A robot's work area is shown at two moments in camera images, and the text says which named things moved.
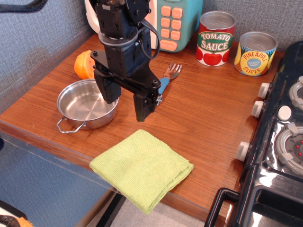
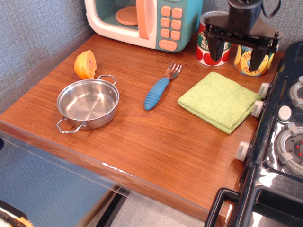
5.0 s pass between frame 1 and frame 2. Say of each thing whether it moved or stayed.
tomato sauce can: stayed
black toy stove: stayed
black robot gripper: moved
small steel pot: stayed
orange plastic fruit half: stayed
